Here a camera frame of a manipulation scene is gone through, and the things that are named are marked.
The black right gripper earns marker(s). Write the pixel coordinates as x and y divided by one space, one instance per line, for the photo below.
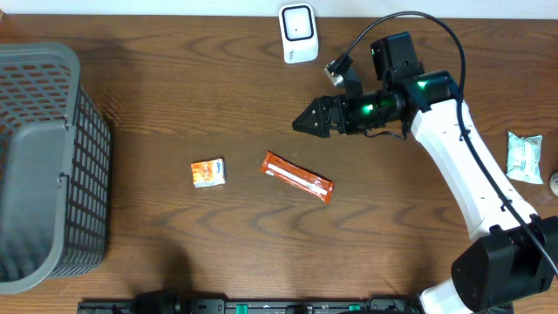
323 104

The red chocolate bar wrapper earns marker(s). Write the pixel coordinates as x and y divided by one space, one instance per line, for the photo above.
298 177

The orange small box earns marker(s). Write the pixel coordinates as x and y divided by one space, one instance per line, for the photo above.
208 173

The mint green wipes packet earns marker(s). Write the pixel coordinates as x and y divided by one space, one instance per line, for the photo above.
523 158

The green lid jar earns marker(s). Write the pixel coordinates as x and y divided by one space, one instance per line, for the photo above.
553 183

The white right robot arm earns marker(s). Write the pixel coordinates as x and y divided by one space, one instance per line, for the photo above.
513 253

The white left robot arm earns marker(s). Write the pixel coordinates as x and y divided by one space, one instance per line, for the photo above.
213 226

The white barcode scanner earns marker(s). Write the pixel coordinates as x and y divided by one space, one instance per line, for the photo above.
299 35

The grey plastic basket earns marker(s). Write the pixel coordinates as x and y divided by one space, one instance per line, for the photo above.
56 153

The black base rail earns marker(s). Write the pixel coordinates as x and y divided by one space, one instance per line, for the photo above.
219 306

